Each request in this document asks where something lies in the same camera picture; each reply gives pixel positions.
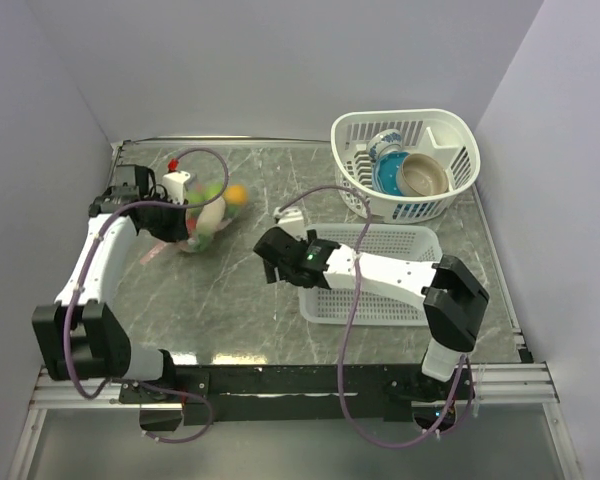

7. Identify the teal plate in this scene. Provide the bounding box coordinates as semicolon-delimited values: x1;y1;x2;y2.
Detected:
372;151;409;196

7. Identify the fake green apple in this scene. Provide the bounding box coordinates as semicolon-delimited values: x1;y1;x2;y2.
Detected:
186;184;223;204

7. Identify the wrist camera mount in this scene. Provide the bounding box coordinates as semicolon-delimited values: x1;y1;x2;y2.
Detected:
161;170;192;205
273;207;306;239

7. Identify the round white dish basket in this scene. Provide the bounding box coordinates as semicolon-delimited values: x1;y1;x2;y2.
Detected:
331;109;481;224

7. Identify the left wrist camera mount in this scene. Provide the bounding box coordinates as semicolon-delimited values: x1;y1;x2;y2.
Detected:
161;170;192;205

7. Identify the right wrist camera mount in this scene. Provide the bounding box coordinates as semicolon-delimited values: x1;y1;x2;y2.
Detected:
273;207;306;239

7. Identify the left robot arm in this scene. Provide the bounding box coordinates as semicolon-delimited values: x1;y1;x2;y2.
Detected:
32;164;193;402

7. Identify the purple cable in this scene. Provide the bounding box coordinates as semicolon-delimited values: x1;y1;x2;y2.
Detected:
62;147;230;445
279;185;476;449

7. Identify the beige bowl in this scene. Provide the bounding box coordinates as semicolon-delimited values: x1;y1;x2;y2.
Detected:
396;153;449;197

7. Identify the fake orange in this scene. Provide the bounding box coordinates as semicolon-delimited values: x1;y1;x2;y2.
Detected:
223;184;249;206

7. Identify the fake white radish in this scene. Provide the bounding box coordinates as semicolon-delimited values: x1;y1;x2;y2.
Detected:
196;197;226;236

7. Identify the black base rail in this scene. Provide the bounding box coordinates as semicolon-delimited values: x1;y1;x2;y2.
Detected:
123;369;458;432

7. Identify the aluminium frame rail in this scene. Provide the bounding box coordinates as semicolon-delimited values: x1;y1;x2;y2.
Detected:
29;363;558;409

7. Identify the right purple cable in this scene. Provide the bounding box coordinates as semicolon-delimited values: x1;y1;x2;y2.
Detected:
279;185;476;449

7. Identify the rectangular white perforated basket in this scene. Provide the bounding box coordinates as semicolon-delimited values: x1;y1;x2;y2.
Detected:
298;224;442;327

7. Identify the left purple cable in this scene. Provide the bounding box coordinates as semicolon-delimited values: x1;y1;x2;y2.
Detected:
62;147;230;445

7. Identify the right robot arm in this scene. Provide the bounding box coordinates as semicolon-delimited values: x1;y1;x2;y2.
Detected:
254;227;490;399

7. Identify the blue white patterned bowl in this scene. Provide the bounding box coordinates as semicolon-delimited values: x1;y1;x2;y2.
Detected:
366;129;403;161

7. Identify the clear zip top bag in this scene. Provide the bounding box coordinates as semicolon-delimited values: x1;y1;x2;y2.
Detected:
142;182;249;264

